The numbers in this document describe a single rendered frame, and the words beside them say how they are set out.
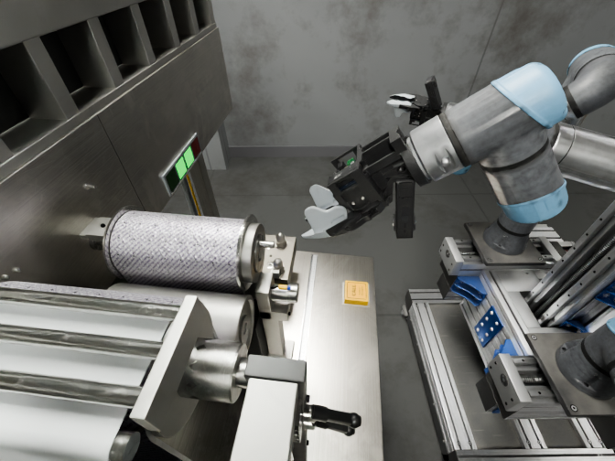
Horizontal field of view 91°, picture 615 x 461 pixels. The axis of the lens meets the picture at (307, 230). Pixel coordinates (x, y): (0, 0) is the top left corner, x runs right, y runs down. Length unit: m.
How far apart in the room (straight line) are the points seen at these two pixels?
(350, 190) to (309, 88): 2.59
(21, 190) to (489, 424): 1.70
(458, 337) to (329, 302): 1.01
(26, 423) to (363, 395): 0.66
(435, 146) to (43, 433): 0.45
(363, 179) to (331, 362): 0.56
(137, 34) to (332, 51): 2.16
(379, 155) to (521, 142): 0.16
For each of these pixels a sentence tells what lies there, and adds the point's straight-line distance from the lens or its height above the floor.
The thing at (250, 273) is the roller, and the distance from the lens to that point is 0.56.
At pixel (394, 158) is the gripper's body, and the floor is 1.48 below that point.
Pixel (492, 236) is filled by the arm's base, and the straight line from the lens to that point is 1.36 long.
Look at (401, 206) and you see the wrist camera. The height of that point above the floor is 1.41.
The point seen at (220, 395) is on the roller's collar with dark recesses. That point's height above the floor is 1.35.
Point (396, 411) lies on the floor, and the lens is 1.80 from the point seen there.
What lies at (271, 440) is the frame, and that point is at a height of 1.44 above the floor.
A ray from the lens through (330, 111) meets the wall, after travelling 3.08.
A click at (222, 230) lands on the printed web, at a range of 0.56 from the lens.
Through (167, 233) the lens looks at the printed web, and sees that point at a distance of 0.60.
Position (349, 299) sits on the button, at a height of 0.92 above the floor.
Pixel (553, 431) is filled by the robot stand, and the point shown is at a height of 0.21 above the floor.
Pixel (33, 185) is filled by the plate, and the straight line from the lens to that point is 0.65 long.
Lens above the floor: 1.70
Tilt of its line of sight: 45 degrees down
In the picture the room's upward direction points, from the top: straight up
